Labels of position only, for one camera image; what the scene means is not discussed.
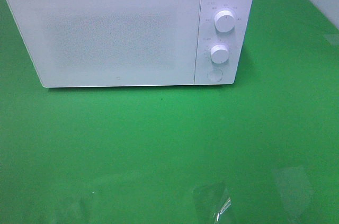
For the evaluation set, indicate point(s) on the white microwave door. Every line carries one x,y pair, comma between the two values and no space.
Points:
91,43

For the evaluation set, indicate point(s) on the round white door button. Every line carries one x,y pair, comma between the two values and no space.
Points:
215,75

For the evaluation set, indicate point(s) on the white microwave oven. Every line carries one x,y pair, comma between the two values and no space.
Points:
208,37

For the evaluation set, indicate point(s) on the clear tape patch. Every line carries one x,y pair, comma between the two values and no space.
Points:
213,204

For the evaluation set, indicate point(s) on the white microwave knob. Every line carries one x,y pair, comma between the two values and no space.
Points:
224,21
219,54

